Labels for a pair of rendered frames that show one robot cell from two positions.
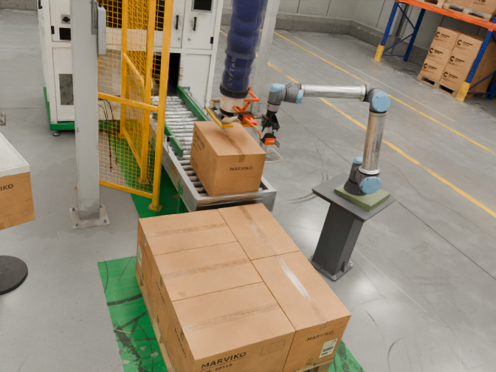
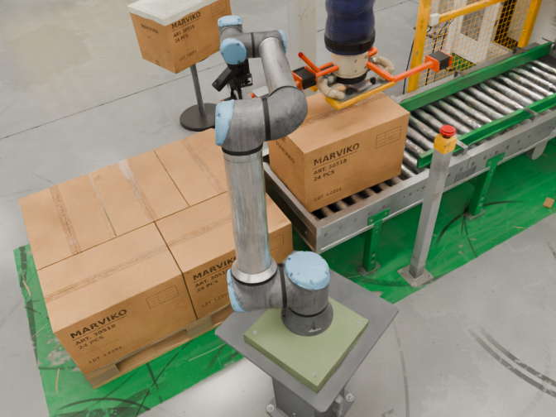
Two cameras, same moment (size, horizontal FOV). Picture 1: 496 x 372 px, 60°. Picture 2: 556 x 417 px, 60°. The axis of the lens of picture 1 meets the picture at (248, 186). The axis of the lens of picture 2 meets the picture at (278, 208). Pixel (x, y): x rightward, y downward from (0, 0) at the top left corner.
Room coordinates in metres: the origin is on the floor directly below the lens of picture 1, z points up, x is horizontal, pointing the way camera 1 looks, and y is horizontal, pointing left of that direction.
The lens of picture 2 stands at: (2.98, -1.83, 2.32)
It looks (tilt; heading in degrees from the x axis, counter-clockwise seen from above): 45 degrees down; 95
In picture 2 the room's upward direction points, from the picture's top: 5 degrees counter-clockwise
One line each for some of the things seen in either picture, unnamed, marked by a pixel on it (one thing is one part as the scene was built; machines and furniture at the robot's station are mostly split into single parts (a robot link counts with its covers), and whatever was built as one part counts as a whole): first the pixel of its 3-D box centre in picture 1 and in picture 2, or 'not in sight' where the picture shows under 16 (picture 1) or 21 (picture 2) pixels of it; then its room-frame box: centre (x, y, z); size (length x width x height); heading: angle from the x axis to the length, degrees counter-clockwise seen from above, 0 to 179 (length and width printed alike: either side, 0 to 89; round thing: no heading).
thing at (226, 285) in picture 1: (232, 285); (156, 235); (2.12, -0.03, 0.34); 1.20 x 1.00 x 0.40; 31
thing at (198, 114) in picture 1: (203, 115); (527, 117); (4.29, 0.62, 0.60); 1.60 x 0.10 x 0.09; 31
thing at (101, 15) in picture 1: (100, 29); not in sight; (3.01, 1.23, 1.62); 0.20 x 0.05 x 0.30; 31
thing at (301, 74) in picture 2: (245, 116); (304, 78); (2.97, 0.12, 1.21); 0.10 x 0.08 x 0.06; 122
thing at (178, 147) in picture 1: (153, 116); (461, 79); (4.01, 1.08, 0.60); 1.60 x 0.10 x 0.09; 31
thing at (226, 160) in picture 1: (225, 158); (335, 144); (3.13, 0.23, 0.75); 0.60 x 0.40 x 0.40; 29
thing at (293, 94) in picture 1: (293, 95); (235, 45); (2.73, -0.17, 1.52); 0.12 x 0.12 x 0.09; 8
